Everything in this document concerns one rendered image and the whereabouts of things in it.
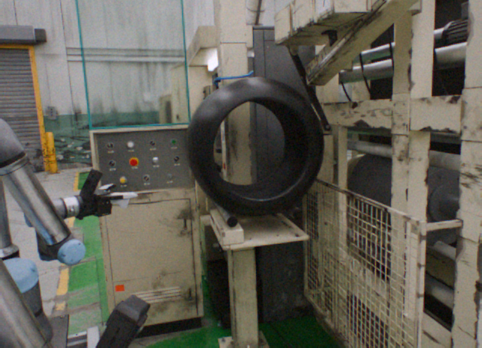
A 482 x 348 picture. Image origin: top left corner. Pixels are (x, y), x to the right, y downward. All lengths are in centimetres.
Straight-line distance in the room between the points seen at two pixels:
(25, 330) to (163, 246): 164
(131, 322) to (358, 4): 117
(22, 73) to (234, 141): 897
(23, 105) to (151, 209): 847
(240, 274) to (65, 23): 929
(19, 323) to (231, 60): 144
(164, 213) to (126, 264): 37
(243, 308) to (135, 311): 168
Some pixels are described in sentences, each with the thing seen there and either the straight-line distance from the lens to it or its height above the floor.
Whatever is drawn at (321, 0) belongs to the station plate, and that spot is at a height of 170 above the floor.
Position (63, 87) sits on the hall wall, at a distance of 1030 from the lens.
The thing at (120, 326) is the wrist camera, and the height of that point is 114.
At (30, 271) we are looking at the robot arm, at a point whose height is 93.
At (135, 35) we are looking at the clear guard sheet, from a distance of 214.
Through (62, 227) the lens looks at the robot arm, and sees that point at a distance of 119.
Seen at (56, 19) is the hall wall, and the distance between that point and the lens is 1061.
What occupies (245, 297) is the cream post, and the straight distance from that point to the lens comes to 203.
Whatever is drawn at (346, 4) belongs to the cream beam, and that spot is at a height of 166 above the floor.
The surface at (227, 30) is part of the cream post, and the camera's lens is 181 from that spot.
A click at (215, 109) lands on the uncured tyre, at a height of 135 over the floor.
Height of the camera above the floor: 135
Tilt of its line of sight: 9 degrees down
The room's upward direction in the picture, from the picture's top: 3 degrees counter-clockwise
